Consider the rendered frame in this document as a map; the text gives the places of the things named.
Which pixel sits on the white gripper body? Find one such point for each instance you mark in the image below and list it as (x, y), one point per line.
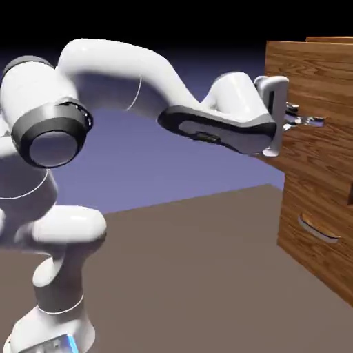
(280, 110)

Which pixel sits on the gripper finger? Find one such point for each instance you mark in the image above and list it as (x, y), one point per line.
(292, 106)
(288, 126)

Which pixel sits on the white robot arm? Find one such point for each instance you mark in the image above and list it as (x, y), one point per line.
(110, 63)

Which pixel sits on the wooden drawer front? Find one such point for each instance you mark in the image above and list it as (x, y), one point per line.
(317, 71)
(309, 262)

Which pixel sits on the wooden cabinet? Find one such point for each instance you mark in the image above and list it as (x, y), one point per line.
(331, 39)

